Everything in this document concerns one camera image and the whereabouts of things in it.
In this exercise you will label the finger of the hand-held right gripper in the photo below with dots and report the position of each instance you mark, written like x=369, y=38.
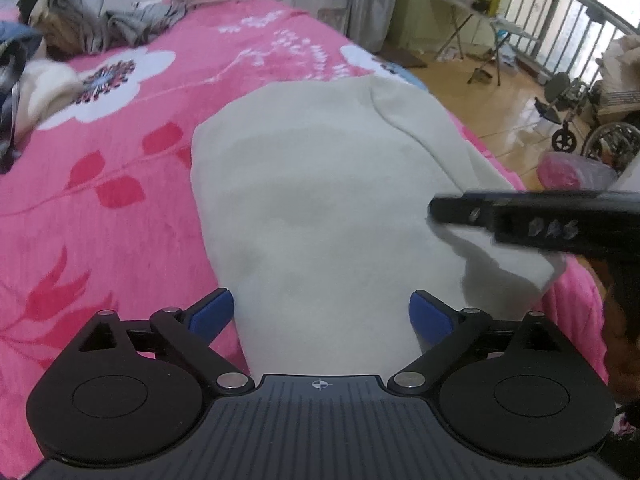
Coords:
x=460, y=210

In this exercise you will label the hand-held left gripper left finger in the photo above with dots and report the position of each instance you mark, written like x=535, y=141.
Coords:
x=212, y=316

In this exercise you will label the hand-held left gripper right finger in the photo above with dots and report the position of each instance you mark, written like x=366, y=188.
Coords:
x=427, y=317

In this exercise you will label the beige zip jacket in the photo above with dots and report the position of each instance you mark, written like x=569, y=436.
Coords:
x=325, y=185

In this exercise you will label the black white plaid shirt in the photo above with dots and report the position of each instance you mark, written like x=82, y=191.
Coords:
x=7, y=110

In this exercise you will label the black chair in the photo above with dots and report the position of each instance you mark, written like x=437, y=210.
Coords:
x=570, y=105

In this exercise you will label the beige bundle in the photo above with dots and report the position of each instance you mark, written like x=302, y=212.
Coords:
x=622, y=75

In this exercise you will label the brown floor mat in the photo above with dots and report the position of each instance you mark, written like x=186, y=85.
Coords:
x=405, y=58

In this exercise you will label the folding table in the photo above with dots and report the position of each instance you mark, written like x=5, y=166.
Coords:
x=475, y=10

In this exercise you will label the balcony window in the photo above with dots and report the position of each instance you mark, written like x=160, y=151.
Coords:
x=575, y=15

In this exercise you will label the green bottle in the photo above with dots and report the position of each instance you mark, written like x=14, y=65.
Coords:
x=496, y=0

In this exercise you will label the grey curtain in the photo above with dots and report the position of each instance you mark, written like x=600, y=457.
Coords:
x=375, y=5

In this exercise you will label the white water dispenser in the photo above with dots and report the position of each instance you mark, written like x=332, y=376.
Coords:
x=322, y=7

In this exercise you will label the white fleece garment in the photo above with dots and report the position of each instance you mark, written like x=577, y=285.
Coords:
x=50, y=90

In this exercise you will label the khaki garment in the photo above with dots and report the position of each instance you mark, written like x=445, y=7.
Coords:
x=50, y=30

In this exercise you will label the grey hoodie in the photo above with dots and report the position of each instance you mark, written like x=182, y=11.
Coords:
x=82, y=5

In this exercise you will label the blue denim garment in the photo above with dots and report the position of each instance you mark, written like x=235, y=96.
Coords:
x=17, y=32

